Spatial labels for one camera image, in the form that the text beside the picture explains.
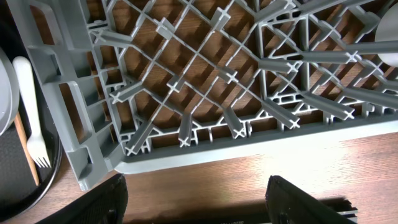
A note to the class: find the grey dishwasher rack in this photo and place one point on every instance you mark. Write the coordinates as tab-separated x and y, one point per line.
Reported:
132	92

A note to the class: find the white plastic fork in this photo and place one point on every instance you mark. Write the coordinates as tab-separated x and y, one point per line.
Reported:
35	143

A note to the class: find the grey plate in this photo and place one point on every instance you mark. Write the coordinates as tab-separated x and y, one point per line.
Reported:
9	92

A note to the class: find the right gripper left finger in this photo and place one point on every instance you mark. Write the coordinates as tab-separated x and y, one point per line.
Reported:
106	203

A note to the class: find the wooden chopstick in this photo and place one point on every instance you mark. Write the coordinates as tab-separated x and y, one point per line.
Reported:
23	139

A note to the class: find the white cup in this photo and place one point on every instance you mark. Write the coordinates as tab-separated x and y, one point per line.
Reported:
387	31

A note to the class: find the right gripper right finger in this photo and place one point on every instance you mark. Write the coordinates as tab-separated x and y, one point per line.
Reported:
287	203

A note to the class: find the round black tray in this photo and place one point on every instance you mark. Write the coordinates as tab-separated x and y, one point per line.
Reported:
18	189

